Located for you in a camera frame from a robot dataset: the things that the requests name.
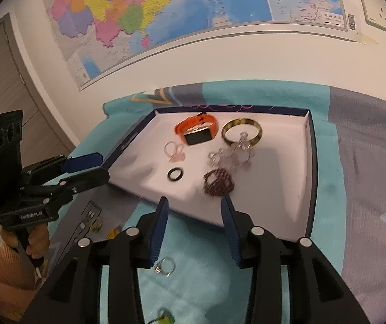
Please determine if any silver ring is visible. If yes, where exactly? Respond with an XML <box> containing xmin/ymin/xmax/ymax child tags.
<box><xmin>154</xmin><ymin>257</ymin><xmax>175</xmax><ymax>276</ymax></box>

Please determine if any orange strap smartwatch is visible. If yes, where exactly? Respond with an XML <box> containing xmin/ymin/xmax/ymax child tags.
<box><xmin>174</xmin><ymin>113</ymin><xmax>219</xmax><ymax>146</ymax></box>

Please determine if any dark red beaded bracelet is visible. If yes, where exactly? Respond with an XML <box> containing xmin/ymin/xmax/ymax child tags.
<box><xmin>203</xmin><ymin>168</ymin><xmax>236</xmax><ymax>196</ymax></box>

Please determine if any clear tape strip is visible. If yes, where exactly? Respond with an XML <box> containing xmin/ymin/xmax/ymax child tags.
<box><xmin>355</xmin><ymin>33</ymin><xmax>378</xmax><ymax>46</ymax></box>

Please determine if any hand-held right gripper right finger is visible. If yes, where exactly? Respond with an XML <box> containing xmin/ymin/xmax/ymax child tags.
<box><xmin>221</xmin><ymin>195</ymin><xmax>371</xmax><ymax>324</ymax></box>

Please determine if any teal grey printed blanket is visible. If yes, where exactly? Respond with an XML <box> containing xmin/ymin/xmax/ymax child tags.
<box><xmin>18</xmin><ymin>81</ymin><xmax>386</xmax><ymax>324</ymax></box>

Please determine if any pink plastic ring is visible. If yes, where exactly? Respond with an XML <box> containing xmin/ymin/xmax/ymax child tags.
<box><xmin>164</xmin><ymin>141</ymin><xmax>186</xmax><ymax>163</ymax></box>

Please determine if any dark blue shallow box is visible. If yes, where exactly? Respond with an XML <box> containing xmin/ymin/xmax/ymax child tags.
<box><xmin>102</xmin><ymin>103</ymin><xmax>317</xmax><ymax>244</ymax></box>

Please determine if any person's left hand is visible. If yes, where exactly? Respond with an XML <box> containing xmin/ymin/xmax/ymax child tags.
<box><xmin>0</xmin><ymin>225</ymin><xmax>50</xmax><ymax>261</ymax></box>

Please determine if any yellow glass bead ring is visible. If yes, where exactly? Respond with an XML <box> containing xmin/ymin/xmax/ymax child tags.
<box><xmin>147</xmin><ymin>307</ymin><xmax>175</xmax><ymax>324</ymax></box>

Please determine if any colourful wall map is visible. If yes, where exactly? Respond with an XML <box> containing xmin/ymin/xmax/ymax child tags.
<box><xmin>43</xmin><ymin>0</ymin><xmax>357</xmax><ymax>92</ymax></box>

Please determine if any grey cabinet door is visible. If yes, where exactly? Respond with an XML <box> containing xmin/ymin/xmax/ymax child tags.
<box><xmin>0</xmin><ymin>12</ymin><xmax>77</xmax><ymax>183</ymax></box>

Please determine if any person's left forearm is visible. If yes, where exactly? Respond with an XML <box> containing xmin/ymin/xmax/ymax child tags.
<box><xmin>0</xmin><ymin>243</ymin><xmax>45</xmax><ymax>291</ymax></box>

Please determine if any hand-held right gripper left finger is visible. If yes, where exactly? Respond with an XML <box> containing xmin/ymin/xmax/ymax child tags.
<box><xmin>28</xmin><ymin>196</ymin><xmax>170</xmax><ymax>324</ymax></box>

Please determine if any tortoiseshell bangle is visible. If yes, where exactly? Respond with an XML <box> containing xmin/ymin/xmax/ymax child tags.
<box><xmin>221</xmin><ymin>117</ymin><xmax>264</xmax><ymax>148</ymax></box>

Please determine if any clear crystal bracelet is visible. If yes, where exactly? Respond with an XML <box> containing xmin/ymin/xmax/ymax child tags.
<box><xmin>207</xmin><ymin>131</ymin><xmax>256</xmax><ymax>173</ymax></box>

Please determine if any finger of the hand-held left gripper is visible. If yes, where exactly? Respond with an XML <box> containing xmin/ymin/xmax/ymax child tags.
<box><xmin>27</xmin><ymin>153</ymin><xmax>104</xmax><ymax>177</ymax></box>
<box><xmin>60</xmin><ymin>167</ymin><xmax>111</xmax><ymax>194</ymax></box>

